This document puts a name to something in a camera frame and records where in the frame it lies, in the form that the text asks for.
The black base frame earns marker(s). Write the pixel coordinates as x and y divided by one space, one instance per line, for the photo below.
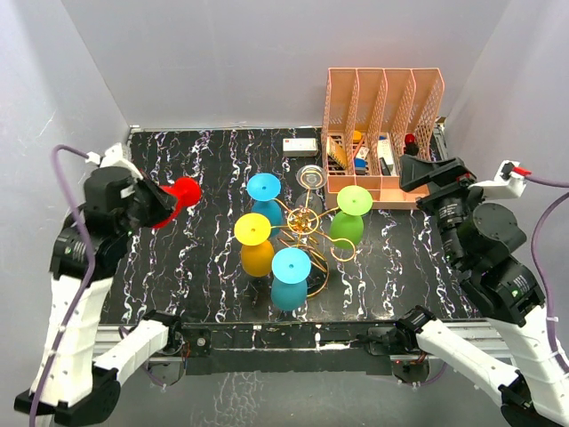
372 347

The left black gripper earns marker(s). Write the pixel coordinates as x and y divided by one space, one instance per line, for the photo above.
164 202

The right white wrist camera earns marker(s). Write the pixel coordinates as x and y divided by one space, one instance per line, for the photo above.
508 183

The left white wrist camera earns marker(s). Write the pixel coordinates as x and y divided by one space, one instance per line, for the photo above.
116 155

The pink desk file organizer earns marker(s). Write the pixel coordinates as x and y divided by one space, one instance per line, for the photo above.
368 112

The yellow wine glass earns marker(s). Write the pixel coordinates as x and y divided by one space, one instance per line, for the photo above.
252 231

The red wine glass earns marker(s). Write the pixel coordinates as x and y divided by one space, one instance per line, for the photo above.
187 193

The green wine glass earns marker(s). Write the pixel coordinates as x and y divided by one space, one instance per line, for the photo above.
347 227

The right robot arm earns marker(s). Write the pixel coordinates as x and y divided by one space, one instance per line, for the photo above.
480 236

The blue wine glass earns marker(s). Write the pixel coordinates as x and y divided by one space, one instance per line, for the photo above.
264 188
290 267

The blue wine glass rear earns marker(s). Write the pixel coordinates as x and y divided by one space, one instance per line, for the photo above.
264 188

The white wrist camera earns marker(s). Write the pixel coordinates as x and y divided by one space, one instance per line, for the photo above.
508 183
116 155

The gold wire glass rack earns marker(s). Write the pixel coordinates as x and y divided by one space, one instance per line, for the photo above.
301 228

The clear wine glass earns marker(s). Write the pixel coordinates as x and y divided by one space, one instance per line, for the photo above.
311 178

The blue wine glass front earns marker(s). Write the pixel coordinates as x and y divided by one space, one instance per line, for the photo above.
290 267

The red button black device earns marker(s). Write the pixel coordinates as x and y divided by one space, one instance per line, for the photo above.
411 147

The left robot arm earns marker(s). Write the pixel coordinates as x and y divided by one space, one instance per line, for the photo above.
73 386

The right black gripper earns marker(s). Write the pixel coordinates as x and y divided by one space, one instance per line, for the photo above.
414 172

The white small box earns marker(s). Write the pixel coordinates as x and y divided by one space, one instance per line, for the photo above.
300 147

